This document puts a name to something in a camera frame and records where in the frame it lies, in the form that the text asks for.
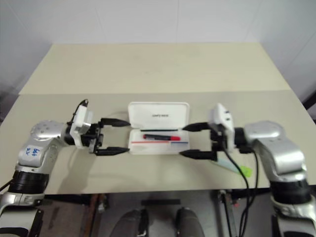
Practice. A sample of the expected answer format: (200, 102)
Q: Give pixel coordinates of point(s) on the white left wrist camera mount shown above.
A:
(80, 123)

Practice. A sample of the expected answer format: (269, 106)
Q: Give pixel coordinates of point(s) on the white plastic pencil case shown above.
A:
(159, 128)

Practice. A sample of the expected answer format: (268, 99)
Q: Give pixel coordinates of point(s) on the red marker with black cap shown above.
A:
(161, 136)

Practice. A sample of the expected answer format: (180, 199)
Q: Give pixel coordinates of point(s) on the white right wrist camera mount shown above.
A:
(223, 123)

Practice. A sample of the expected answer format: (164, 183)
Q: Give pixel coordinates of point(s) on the pale marker with green cap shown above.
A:
(237, 169)

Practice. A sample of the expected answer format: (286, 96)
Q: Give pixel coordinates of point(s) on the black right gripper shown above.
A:
(218, 143)

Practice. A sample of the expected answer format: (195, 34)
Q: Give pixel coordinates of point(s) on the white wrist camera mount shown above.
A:
(223, 123)
(80, 123)

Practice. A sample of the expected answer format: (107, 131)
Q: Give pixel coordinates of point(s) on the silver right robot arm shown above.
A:
(276, 150)

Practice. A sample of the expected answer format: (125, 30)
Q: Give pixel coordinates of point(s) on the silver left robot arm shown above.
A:
(37, 150)

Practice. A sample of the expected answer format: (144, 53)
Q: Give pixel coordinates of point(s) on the dark rounded shape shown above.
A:
(187, 222)

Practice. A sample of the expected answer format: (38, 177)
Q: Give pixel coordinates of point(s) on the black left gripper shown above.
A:
(93, 138)

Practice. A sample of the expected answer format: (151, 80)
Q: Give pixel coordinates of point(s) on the black flat strip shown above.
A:
(160, 202)

